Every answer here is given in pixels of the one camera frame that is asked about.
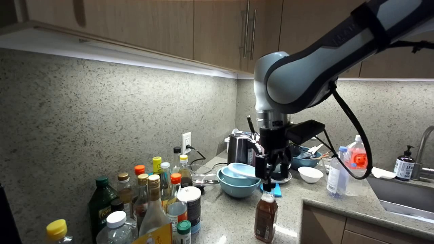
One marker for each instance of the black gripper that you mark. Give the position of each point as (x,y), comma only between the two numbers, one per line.
(273,142)

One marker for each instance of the wooden side cabinet door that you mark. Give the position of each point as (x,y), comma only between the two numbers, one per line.
(316,14)

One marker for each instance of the white cap clear bottle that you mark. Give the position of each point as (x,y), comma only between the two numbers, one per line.
(116,228)

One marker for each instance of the dark soap dispenser bottle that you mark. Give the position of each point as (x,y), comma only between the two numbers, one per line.
(405,167)

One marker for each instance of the small white bowl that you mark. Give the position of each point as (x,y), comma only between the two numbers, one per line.
(311,174)

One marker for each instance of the orange cap bottle orange label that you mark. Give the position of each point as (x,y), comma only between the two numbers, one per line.
(177,190)

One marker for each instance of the yellow cap condiment bottle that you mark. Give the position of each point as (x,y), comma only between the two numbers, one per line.
(156,163)

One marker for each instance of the brown sauce bottle black cap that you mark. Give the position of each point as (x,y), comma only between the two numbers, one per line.
(266,218)

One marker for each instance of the white wall outlet with plug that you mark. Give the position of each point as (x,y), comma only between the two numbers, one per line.
(186,141)

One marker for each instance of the blue cap water bottle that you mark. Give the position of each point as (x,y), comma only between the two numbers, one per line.
(337,178)

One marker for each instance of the red juice bottle white cap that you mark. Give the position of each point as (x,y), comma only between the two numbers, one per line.
(357,157)

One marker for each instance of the wooden lower cabinet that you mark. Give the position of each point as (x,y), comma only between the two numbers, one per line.
(344,225)

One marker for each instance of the green oil bottle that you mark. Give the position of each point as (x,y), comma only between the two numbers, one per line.
(102,203)

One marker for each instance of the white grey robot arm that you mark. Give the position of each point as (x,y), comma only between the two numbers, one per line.
(316,68)

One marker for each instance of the steel sink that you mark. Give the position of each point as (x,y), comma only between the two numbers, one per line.
(402,197)

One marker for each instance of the under-cabinet light strip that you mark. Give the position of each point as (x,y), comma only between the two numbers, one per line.
(388,80)
(113,56)

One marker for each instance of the white cap dark bottle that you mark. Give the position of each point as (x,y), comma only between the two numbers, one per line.
(185,170)

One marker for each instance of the white canister dark label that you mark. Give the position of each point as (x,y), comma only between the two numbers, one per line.
(190,208)

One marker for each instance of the black steel electric kettle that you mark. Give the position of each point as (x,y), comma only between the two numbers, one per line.
(239,149)

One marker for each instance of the gold cap dark bottle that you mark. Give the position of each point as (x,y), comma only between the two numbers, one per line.
(141,198)

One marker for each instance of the yellow cap plastic bottle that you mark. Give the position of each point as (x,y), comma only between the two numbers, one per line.
(57,229)

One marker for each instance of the wooden upper cabinet door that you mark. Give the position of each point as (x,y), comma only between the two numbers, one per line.
(266,27)
(127,22)
(219,31)

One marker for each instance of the large blue bowl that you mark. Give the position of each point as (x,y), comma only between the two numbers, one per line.
(235,187)

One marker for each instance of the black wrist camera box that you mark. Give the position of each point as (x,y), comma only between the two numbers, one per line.
(307,130)

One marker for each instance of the white cloth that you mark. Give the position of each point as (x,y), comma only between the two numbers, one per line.
(383,172)

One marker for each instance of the small green cap jar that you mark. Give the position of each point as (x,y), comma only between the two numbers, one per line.
(183,232)

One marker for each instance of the dark blue basin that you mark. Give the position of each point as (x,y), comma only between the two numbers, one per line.
(306,159)

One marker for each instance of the tall glass bottle gold cap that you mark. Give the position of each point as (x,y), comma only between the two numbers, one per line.
(154,203)

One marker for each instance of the metal faucet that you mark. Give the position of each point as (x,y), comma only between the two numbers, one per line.
(422,149)

